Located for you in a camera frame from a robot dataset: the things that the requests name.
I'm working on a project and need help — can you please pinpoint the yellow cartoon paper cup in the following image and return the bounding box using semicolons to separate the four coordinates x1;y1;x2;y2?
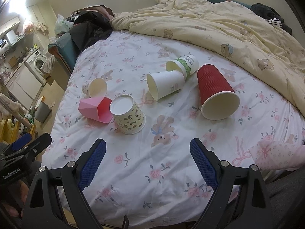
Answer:
110;95;146;135

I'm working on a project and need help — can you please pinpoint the pink red faceted cup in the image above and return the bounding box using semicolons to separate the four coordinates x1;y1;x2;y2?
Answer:
78;97;113;123

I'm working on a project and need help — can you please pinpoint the small pink patterned cup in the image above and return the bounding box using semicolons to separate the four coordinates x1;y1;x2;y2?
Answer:
82;77;108;98

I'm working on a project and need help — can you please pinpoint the red ripple paper cup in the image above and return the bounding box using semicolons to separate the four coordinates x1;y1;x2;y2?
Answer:
197;64;240;120

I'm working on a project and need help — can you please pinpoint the plain white paper cup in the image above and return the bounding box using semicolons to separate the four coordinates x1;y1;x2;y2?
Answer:
146;70;185;101

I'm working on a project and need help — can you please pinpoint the green white paper cup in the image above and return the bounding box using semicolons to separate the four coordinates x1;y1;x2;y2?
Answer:
165;55;199;80

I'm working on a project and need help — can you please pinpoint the yellow wooden rack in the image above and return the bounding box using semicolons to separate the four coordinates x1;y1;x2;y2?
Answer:
1;113;37;144

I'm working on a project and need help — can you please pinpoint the grey waste bin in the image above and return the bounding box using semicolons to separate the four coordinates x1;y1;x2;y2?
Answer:
35;101;52;123

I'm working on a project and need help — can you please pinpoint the pink bow pillow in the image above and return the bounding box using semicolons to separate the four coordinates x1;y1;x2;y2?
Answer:
249;139;305;171

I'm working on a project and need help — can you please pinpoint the white washing machine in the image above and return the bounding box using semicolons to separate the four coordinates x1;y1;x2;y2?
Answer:
25;48;47;86

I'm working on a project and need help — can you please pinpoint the white floral bed sheet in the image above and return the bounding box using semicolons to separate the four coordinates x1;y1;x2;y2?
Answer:
42;31;304;228

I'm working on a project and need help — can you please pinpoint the black clothes pile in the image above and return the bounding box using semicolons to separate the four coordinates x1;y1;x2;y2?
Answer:
68;5;114;53

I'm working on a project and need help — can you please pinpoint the cream bear print duvet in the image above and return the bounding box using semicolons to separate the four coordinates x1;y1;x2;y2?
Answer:
111;0;304;112

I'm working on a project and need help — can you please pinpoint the teal bed frame corner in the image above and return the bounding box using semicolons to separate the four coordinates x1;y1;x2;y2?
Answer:
48;32;80;75

